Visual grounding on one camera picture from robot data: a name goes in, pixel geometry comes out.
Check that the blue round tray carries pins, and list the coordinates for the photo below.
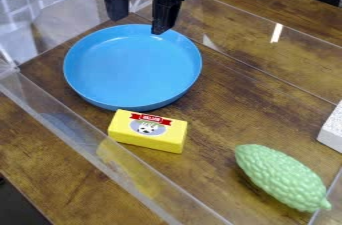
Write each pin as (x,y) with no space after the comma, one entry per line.
(123,68)

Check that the yellow butter block toy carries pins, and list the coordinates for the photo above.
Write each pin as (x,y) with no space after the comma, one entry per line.
(148,131)

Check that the white foam block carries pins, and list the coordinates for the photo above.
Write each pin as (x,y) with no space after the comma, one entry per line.
(330,132)

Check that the green bitter gourd toy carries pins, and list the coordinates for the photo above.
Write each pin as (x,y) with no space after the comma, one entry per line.
(283,177)

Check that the clear acrylic enclosure wall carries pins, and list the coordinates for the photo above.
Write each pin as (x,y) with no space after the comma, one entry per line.
(268,88)

